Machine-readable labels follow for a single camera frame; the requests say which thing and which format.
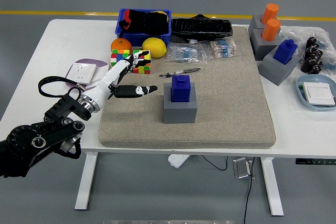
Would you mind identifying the clear bag tan resistors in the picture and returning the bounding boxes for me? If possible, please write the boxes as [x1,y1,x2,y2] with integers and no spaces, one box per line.
[207,39,241,59]

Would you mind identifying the grey-brown fabric mat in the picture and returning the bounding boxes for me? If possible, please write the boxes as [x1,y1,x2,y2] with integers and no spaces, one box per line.
[98,26,277,149]

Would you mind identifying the grey cube seal holder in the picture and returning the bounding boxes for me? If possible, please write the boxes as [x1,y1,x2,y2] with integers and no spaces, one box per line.
[258,47,300,87]
[163,82,198,124]
[249,28,281,61]
[248,15,266,35]

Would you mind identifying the orange fruit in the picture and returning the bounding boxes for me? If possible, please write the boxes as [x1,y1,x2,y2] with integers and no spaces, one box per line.
[110,38,133,53]

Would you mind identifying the white power strip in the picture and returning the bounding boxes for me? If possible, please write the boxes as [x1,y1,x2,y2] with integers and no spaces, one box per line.
[167,153,190,168]

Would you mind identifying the silver metal bracket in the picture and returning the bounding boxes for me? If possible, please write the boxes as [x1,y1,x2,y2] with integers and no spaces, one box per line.
[233,157,253,180]

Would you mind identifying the black table control panel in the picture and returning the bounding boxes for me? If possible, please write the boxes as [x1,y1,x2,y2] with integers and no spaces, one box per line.
[295,158,336,166]

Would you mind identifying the colourful puzzle cube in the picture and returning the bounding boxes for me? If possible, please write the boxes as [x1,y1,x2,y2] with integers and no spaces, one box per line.
[110,49,131,68]
[132,49,152,74]

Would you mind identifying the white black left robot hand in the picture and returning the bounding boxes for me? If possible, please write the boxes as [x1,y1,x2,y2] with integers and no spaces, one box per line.
[91,51,159,111]

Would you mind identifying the yellow lemon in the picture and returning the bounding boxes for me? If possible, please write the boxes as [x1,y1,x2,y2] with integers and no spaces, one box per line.
[142,37,168,58]

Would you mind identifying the blue plastic bin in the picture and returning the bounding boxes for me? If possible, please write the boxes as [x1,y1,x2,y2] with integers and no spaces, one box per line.
[114,8,172,48]

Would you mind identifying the white wall socket panel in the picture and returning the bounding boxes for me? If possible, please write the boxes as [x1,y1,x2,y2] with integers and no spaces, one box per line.
[67,62,98,84]

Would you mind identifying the thin black cable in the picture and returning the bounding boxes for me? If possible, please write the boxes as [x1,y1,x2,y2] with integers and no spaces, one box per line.
[201,155,228,171]
[243,157,256,224]

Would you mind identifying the blue square seal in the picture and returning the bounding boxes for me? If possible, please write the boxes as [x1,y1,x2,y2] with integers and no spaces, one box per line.
[272,39,298,65]
[171,74,191,103]

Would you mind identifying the black silver pen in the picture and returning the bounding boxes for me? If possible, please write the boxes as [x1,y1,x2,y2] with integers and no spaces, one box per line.
[159,68,202,78]

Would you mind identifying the white table leg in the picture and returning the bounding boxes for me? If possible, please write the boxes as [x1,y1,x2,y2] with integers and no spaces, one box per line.
[74,152,98,211]
[260,157,285,217]

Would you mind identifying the light blue tray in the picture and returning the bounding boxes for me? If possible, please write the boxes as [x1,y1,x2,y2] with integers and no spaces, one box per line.
[295,74,336,112]

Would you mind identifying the black cloth bag red trim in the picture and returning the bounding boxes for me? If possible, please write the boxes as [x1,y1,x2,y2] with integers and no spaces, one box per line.
[117,9,169,36]

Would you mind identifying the clear bag blue resistors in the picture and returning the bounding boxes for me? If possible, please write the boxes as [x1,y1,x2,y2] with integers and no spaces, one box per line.
[165,42,208,65]

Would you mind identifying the purple plate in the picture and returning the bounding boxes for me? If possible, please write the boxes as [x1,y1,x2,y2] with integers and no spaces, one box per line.
[65,58,110,89]

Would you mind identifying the white switch panel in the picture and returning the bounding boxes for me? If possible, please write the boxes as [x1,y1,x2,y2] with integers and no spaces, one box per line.
[85,65,110,88]
[302,82,336,107]

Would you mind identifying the orange cylinder seal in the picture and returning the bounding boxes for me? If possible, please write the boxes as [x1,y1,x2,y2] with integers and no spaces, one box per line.
[261,18,281,42]
[260,3,280,24]

